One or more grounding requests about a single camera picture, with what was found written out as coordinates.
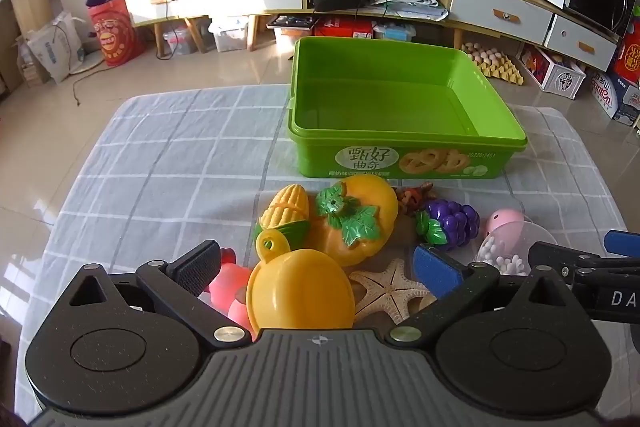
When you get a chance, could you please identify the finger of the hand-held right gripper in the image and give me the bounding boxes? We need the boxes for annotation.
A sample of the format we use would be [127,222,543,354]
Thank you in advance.
[602,229,640,258]
[527,240,605,284]

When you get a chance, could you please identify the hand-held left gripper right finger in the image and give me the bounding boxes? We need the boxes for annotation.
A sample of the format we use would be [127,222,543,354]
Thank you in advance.
[387,243,576,350]

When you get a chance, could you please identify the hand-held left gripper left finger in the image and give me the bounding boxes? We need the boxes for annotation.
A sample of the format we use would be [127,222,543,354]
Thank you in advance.
[62,239,253,350]

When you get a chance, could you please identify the pink pig toy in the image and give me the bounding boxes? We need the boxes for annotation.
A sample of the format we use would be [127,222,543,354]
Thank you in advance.
[202,247,258,340]

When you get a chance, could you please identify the purple toy grapes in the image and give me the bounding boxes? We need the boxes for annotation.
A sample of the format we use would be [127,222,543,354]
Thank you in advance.
[415,199,481,253]

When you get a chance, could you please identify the clear cotton swab jar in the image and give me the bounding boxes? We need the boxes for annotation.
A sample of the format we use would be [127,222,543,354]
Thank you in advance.
[475,222,558,278]

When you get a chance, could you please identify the tan starfish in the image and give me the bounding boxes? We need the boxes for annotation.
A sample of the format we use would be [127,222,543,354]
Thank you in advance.
[348,258,438,325]

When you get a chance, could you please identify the pink round toy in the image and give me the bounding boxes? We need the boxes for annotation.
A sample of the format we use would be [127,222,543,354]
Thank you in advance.
[481,208,526,240]

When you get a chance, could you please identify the small brown red figurine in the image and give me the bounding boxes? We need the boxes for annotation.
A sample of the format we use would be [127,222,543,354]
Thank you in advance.
[392,184,436,218]

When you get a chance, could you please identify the orange toy persimmon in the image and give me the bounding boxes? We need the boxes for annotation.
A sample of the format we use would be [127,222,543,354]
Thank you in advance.
[307,174,399,268]

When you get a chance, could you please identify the yellow toy fruit half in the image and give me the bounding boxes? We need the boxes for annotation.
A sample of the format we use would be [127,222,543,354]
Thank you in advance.
[246,229,356,343]

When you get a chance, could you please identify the toy corn cob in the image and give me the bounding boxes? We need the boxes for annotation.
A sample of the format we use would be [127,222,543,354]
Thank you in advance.
[252,184,312,253]

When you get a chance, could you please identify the green plastic box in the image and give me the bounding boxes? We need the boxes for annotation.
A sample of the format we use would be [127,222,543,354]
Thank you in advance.
[286,37,528,180]

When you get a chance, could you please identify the grey checked tablecloth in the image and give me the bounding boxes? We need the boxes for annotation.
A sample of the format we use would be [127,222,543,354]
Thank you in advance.
[17,82,631,408]

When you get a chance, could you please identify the blue white carton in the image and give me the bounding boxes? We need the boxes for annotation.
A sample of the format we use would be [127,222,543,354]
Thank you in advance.
[587,69,640,120]

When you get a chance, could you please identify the white printed crate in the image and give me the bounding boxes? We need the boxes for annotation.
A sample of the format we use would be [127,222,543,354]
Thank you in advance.
[517,44,587,100]

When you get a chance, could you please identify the red gift box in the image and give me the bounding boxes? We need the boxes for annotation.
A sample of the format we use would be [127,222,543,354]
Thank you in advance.
[612,34,640,85]

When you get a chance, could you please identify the yellow egg tray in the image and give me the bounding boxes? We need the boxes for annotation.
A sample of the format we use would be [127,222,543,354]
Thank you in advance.
[460,42,525,85]

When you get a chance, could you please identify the clear storage box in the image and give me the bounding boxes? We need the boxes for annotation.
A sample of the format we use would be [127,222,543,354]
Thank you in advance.
[162,26,198,56]
[207,17,249,54]

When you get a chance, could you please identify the blue lidded plastic box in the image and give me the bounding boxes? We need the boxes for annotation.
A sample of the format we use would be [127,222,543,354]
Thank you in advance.
[374,23,417,42]

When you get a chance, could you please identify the red printed bag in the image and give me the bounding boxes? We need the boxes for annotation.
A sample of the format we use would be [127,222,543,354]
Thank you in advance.
[89,0,146,68]

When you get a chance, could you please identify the red cardboard box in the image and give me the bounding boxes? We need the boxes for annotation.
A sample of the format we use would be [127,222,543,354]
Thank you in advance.
[314,18,375,40]

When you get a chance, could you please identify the white woven sack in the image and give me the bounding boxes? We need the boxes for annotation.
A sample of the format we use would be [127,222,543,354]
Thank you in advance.
[17,12,83,82]

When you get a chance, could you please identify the light wooden bookshelf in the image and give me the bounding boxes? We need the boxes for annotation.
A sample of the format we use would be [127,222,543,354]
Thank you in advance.
[0,0,53,92]

